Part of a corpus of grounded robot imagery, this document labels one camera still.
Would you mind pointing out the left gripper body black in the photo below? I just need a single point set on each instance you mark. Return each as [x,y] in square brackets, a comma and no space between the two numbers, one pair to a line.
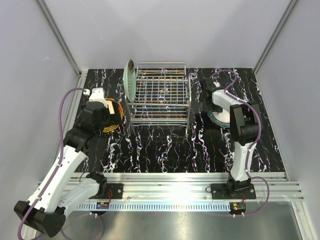
[107,122]

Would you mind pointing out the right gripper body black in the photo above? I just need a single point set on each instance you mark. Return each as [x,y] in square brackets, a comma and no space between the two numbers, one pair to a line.
[208,107]

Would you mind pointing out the cream plate with dark patch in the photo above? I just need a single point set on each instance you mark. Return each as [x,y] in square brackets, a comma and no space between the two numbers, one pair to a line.
[117,110]

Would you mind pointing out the light green flower plate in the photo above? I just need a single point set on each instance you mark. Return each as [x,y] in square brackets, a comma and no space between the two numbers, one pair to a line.
[130,80]

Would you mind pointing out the white plate teal rim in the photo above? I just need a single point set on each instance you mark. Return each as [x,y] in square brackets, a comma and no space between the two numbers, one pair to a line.
[221,119]

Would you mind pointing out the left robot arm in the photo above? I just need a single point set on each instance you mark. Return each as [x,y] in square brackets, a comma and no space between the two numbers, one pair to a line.
[47,208]

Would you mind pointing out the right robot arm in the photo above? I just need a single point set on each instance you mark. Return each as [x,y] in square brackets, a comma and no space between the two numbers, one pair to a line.
[243,119]

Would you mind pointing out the red-orange scalloped plate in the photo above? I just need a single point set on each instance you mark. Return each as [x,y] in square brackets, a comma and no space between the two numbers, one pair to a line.
[120,112]

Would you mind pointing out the yellow scalloped plate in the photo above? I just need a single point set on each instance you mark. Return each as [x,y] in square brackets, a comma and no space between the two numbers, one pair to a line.
[121,112]

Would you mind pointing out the left controller board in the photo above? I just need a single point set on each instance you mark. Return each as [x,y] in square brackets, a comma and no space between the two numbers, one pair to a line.
[102,205]

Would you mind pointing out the controller board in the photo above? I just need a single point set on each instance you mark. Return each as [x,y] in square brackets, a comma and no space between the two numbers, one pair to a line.
[238,206]
[102,205]

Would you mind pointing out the right controller board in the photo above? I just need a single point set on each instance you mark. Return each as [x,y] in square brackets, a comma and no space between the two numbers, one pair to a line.
[238,206]

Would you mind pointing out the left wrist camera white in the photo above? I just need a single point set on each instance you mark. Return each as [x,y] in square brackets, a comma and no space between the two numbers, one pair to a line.
[95,95]

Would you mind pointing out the left aluminium frame post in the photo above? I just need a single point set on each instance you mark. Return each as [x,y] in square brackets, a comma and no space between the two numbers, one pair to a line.
[58,36]

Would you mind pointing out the aluminium frame post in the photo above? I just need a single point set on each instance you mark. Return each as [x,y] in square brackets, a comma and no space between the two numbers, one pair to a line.
[58,36]
[275,34]

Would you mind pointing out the metal wire dish rack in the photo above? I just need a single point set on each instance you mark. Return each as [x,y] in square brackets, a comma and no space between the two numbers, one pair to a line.
[163,95]

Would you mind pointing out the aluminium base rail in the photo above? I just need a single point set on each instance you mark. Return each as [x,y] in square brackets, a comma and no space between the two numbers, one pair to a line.
[186,192]

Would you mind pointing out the right aluminium frame post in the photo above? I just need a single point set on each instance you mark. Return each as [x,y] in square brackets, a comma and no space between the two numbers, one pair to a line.
[275,34]

